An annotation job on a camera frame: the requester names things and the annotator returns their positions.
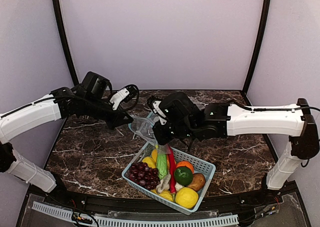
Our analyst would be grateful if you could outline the clear zip bag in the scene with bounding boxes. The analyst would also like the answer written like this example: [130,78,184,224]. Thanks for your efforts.
[128,112,170,154]

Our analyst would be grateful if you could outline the green avocado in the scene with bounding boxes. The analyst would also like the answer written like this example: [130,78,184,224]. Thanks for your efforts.
[173,166,193,186]

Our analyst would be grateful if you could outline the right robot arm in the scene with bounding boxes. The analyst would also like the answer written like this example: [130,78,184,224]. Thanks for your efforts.
[148,92,320,191]

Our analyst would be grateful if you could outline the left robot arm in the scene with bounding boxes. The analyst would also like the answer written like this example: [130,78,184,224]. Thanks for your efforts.
[0,71,140,193]

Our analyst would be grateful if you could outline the red chili pepper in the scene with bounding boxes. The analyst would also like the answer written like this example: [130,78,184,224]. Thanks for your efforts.
[168,146,177,194]

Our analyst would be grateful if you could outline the yellow banana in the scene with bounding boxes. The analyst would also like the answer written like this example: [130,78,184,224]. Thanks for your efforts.
[151,148,158,163]

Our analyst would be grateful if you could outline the orange fruit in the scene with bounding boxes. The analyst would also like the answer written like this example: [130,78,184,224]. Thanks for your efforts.
[175,160,194,173]

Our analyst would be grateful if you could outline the green cucumber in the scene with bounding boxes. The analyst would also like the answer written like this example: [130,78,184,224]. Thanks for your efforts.
[156,149,168,180]

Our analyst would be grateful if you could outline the yellow mango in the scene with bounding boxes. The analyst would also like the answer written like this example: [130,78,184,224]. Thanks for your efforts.
[142,156,157,169]

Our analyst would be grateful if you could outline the light blue plastic basket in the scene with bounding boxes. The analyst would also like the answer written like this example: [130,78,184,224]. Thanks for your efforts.
[121,142,216,216]

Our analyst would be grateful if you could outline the purple grape bunch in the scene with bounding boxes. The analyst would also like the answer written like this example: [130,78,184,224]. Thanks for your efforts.
[129,162,160,190]

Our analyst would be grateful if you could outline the brown potato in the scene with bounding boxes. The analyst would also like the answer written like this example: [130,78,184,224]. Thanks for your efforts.
[187,172,206,192]

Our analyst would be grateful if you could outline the white garlic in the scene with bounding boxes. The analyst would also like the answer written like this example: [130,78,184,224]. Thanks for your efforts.
[155,174,184,194]

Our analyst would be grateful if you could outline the yellow corn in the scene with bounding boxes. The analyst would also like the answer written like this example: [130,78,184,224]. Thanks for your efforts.
[151,189,175,203]

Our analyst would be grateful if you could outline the yellow lemon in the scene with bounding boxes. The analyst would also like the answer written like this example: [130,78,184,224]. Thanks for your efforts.
[175,187,199,209]

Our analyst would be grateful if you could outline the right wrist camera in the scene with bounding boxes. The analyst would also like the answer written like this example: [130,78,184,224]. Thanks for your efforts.
[147,95,168,125]

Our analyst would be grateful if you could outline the white cable tray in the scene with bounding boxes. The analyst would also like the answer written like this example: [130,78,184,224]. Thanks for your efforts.
[32,201,239,227]

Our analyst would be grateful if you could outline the left black frame post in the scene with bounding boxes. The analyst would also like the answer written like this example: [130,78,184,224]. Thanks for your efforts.
[52,0,80,86]

